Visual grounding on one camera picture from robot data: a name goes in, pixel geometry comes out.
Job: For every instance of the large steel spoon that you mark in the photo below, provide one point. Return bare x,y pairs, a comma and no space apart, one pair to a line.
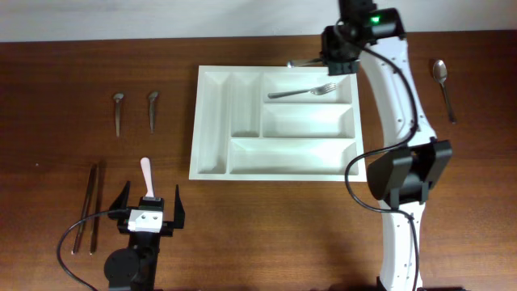
304,62
440,73

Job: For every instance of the white plastic cutlery tray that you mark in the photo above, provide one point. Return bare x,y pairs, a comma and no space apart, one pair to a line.
241,134

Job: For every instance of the small steel teaspoon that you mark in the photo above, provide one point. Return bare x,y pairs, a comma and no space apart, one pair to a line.
118,97
152,113

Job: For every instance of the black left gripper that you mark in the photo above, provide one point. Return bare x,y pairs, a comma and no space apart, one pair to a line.
117,211

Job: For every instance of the small steel teaspoon right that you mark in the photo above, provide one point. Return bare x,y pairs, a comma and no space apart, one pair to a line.
152,113

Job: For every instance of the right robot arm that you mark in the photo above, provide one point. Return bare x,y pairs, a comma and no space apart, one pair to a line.
412,159

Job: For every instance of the steel fork in tray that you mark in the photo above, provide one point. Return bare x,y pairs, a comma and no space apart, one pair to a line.
318,90

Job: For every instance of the small steel teaspoon left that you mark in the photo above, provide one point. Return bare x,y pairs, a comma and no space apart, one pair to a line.
118,97

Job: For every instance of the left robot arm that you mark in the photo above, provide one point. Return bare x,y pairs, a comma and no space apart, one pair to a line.
134,267

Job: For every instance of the pink white plastic knife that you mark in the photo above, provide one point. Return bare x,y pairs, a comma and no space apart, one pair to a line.
147,173

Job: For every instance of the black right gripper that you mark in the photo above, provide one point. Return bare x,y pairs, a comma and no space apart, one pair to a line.
334,67

